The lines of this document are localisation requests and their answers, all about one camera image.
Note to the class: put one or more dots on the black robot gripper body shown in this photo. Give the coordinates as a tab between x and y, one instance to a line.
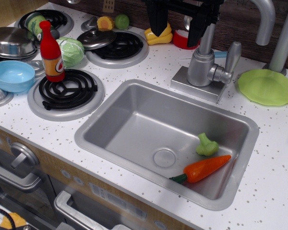
208	8

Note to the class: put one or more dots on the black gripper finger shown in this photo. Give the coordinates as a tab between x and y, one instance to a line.
158	18
196	30

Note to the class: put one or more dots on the red plastic bottle orange label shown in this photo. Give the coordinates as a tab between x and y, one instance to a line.
51	54

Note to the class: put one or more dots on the silver toy sink basin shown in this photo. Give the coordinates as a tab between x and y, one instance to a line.
153	132

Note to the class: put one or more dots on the silver hanging spoon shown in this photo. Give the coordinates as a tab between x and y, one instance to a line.
187	22

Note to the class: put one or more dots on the yellow toy bell pepper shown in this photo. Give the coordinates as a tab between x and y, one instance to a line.
165	37

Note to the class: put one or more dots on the red white toy cheese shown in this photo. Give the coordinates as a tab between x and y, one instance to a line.
180	39

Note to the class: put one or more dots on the green toy apple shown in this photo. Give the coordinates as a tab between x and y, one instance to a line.
122	21

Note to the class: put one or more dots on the back right stove burner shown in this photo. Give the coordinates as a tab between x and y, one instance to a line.
127	50

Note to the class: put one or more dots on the orange yellow toy pumpkin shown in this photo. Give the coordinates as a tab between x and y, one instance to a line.
105	22

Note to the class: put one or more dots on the silver stove knob back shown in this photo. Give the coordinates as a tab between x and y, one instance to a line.
89	24

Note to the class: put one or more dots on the steel pot lid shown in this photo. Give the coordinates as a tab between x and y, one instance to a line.
95	38

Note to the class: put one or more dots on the silver metal pole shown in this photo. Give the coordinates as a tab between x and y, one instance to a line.
280	55

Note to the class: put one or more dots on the green toy cabbage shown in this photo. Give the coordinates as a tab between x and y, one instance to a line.
72	51

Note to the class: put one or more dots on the light green plastic plate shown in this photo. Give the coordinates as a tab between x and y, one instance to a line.
264	86

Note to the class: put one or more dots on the back left stove burner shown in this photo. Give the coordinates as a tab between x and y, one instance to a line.
61	21

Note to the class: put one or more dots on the front black stove burner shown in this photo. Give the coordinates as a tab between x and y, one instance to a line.
77	95

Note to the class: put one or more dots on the green toy broccoli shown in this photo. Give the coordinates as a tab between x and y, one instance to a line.
206	146

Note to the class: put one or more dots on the green toy can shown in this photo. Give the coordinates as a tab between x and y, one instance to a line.
32	24

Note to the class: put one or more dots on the silver stove knob left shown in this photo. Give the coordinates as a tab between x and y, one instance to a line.
38	67

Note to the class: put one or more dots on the orange toy carrot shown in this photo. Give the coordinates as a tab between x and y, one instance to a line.
201	169

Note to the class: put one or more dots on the stainless steel pot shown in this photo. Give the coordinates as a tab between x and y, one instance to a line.
16	43

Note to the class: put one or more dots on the light blue plastic bowl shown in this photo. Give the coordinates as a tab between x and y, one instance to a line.
16	76

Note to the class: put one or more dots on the grey oven knob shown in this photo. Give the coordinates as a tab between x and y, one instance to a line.
23	155

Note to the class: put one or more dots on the silver oven door handle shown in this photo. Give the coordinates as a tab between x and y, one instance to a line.
27	184

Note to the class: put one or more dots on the silver lower drawer handle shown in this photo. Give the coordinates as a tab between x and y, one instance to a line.
61	205

